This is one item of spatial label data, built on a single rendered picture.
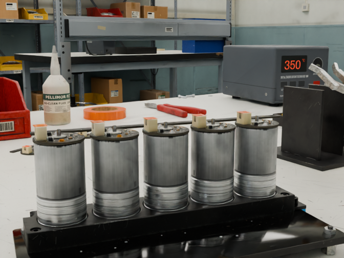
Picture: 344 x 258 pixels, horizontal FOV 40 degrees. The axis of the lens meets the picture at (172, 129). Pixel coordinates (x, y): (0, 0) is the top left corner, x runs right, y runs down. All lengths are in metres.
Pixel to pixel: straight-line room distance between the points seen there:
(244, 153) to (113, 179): 0.08
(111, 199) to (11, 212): 0.10
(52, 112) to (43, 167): 0.39
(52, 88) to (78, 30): 2.21
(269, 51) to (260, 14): 5.54
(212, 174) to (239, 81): 0.59
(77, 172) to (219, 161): 0.08
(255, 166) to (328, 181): 0.13
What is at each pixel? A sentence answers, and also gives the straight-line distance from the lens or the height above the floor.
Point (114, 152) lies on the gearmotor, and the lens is 0.23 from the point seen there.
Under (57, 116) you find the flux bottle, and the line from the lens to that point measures 0.62.
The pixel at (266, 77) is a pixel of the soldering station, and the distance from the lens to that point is 0.78.
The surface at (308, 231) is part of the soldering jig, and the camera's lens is 0.26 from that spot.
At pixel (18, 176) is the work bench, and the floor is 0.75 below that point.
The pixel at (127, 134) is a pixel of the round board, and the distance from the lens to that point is 0.24.
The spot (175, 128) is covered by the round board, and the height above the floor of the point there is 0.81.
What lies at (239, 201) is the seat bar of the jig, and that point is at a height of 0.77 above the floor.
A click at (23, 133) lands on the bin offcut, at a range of 0.55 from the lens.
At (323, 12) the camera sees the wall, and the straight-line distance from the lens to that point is 5.73.
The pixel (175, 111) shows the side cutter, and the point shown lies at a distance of 0.67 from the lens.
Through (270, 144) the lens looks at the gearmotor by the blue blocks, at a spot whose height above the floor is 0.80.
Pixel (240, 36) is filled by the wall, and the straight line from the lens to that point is 6.52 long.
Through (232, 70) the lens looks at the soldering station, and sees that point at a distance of 0.85.
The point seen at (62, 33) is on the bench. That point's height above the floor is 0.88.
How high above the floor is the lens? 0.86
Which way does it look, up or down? 11 degrees down
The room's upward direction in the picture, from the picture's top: straight up
